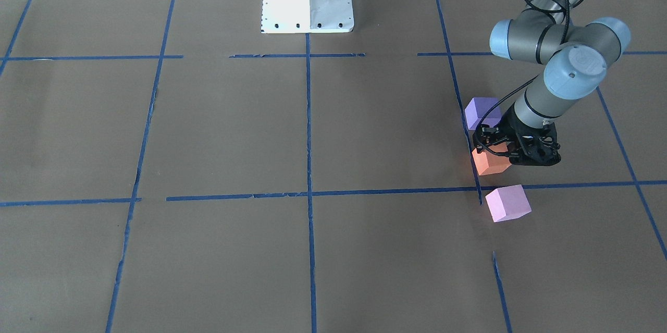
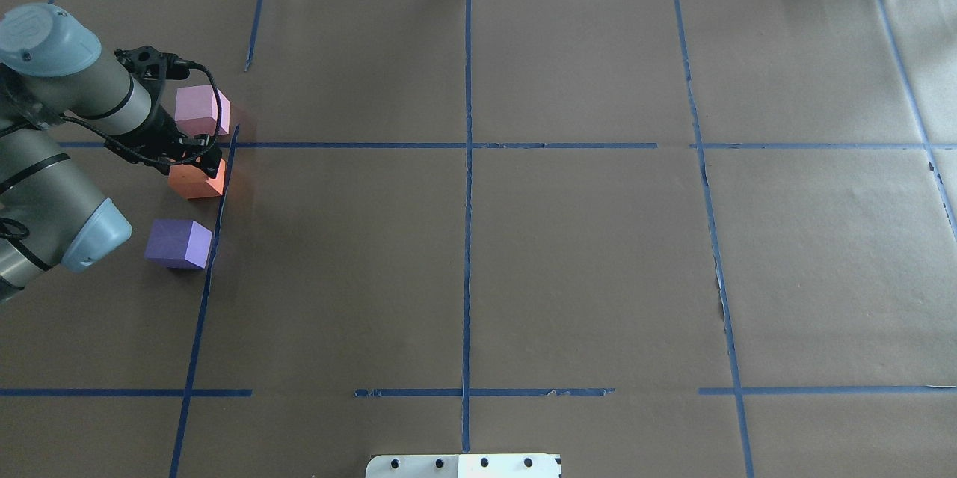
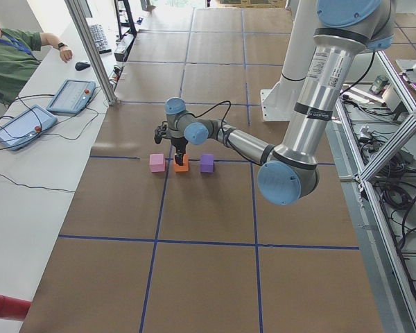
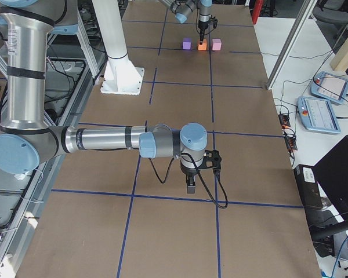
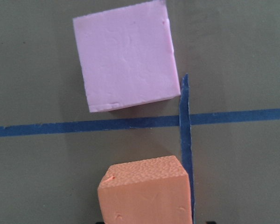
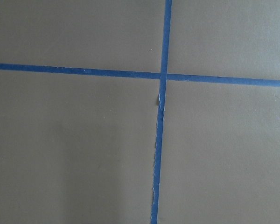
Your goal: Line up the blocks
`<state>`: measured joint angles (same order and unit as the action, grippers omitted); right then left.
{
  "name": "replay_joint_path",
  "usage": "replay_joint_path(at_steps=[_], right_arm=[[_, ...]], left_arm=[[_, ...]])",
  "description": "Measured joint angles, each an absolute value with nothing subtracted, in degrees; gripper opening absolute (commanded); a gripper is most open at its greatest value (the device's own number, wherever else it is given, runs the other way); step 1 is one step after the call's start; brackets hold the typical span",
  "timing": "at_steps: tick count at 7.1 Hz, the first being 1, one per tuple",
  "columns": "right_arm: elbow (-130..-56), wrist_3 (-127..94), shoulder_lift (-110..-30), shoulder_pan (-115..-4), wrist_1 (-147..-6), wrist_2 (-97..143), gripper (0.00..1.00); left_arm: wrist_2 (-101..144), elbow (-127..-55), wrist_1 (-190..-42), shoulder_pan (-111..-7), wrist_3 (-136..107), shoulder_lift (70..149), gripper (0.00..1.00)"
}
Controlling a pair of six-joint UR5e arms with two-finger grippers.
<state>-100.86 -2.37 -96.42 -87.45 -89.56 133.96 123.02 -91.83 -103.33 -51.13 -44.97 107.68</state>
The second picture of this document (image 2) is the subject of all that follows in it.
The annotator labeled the purple foam cube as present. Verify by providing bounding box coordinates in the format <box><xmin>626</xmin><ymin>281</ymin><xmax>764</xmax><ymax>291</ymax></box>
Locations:
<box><xmin>144</xmin><ymin>219</ymin><xmax>213</xmax><ymax>270</ymax></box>

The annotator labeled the pink foam cube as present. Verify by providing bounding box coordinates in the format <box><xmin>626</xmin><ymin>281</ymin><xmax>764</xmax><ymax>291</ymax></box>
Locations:
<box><xmin>173</xmin><ymin>84</ymin><xmax>230</xmax><ymax>138</ymax></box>

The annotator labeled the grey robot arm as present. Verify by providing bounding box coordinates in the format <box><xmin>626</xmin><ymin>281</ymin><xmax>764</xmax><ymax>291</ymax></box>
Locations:
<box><xmin>1</xmin><ymin>3</ymin><xmax>227</xmax><ymax>301</ymax></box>

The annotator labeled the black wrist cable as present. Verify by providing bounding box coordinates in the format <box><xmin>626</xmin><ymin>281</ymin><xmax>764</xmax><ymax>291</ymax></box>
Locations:
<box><xmin>60</xmin><ymin>59</ymin><xmax>224</xmax><ymax>166</ymax></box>

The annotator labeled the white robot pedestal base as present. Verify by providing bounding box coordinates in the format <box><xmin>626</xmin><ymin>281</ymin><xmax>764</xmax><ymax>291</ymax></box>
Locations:
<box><xmin>365</xmin><ymin>452</ymin><xmax>563</xmax><ymax>477</ymax></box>

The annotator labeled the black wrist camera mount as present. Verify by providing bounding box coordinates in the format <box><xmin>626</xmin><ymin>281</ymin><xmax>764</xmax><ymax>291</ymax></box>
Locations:
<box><xmin>114</xmin><ymin>46</ymin><xmax>191</xmax><ymax>86</ymax></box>

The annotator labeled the orange foam cube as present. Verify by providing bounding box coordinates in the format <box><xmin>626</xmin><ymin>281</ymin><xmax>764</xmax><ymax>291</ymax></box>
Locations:
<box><xmin>167</xmin><ymin>159</ymin><xmax>227</xmax><ymax>200</ymax></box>

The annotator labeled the brown paper table cover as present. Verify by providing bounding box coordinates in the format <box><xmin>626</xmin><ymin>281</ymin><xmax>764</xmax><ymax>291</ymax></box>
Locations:
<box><xmin>2</xmin><ymin>0</ymin><xmax>955</xmax><ymax>477</ymax></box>

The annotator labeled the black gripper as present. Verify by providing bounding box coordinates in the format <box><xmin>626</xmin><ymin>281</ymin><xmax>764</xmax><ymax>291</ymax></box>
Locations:
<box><xmin>105</xmin><ymin>107</ymin><xmax>222</xmax><ymax>180</ymax></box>

